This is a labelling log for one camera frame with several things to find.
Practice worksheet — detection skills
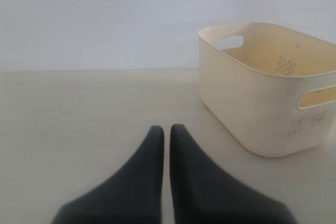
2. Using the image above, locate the small white plastic bin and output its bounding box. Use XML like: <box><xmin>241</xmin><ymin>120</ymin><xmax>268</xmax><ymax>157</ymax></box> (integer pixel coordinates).
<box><xmin>198</xmin><ymin>23</ymin><xmax>335</xmax><ymax>157</ymax></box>

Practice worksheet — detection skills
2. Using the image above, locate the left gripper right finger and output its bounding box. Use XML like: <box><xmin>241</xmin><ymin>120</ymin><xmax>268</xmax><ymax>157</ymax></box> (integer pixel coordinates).
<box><xmin>169</xmin><ymin>123</ymin><xmax>295</xmax><ymax>224</ymax></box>

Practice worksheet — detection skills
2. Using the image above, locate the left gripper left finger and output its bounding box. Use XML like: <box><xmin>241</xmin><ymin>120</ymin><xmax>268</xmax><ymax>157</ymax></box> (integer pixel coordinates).
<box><xmin>52</xmin><ymin>125</ymin><xmax>164</xmax><ymax>223</ymax></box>

